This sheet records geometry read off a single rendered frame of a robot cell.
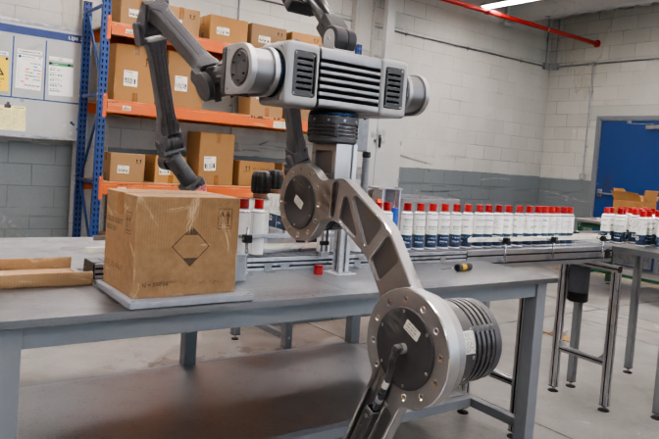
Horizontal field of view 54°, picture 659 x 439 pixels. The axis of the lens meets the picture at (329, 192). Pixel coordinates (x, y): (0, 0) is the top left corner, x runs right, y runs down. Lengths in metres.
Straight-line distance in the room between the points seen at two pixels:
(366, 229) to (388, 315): 0.22
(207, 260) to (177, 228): 0.13
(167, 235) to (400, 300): 0.71
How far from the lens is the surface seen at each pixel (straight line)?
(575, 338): 4.17
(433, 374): 1.30
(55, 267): 2.27
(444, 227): 2.92
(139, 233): 1.74
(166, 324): 1.82
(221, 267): 1.85
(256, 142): 7.36
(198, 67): 1.79
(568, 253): 3.60
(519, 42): 10.51
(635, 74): 10.31
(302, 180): 1.66
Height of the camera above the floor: 1.25
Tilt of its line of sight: 3 degrees down
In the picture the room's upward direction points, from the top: 4 degrees clockwise
